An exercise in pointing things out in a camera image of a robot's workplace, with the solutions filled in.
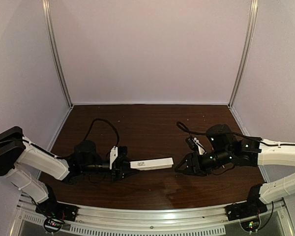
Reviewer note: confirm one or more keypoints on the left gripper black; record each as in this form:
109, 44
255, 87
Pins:
119, 165

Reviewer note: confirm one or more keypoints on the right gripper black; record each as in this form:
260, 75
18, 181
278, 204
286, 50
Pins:
196, 162

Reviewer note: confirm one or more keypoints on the white remote control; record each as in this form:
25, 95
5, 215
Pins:
153, 164

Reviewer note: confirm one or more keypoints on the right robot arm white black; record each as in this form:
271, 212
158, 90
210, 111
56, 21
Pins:
219, 146

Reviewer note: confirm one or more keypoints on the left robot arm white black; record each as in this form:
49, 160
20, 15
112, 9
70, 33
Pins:
16, 151

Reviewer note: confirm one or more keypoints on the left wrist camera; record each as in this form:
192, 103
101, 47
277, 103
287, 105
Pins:
117, 157

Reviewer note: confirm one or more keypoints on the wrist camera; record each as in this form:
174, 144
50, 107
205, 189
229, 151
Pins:
195, 145
117, 157

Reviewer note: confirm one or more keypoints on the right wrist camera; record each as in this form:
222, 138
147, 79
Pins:
195, 145

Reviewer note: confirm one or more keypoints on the front aluminium rail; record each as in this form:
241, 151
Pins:
205, 221

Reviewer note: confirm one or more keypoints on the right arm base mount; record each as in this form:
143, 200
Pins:
251, 207

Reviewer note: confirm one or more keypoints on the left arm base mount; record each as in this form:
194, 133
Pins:
54, 209

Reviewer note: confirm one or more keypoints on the right aluminium frame post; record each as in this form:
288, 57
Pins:
252, 18

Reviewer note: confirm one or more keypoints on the aluminium frame post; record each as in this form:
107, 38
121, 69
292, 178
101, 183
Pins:
55, 53
252, 18

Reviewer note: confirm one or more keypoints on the left aluminium frame post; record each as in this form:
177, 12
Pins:
55, 53

